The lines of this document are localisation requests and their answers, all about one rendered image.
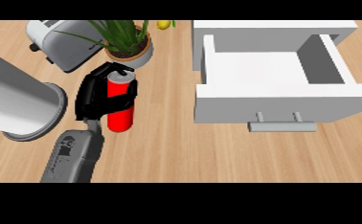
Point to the potted green plant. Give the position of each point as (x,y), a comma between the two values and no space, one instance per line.
(127,42)

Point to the white cabinet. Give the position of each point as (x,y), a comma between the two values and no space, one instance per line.
(273,33)

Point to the yellow fruit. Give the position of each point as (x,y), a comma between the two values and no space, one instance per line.
(162,24)

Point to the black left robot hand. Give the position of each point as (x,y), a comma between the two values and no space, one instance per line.
(93,97)

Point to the large grey metal pot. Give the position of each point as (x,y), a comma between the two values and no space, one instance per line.
(25,106)

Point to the red can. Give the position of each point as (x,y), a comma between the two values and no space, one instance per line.
(119,119)

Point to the silver toaster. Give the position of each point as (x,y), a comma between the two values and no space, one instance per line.
(71,41)

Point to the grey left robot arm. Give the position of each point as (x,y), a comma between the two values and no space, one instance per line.
(71,154)

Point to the white open drawer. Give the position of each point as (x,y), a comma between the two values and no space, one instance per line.
(278,90)

